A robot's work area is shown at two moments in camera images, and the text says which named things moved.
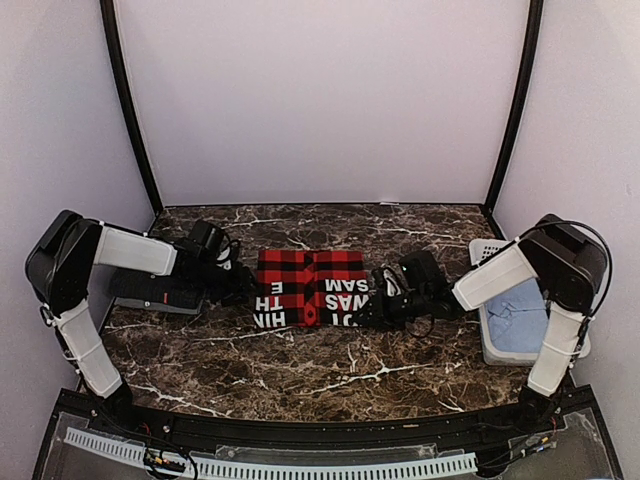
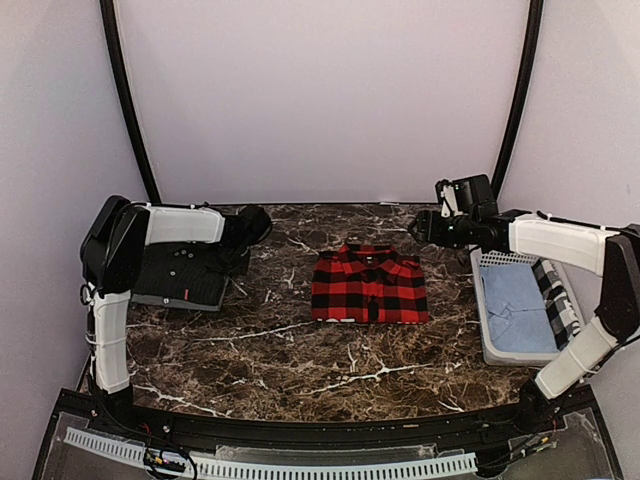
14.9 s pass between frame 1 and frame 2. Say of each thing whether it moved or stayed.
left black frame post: stayed
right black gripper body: moved
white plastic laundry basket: stayed
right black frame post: stayed
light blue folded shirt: stayed
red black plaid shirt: moved
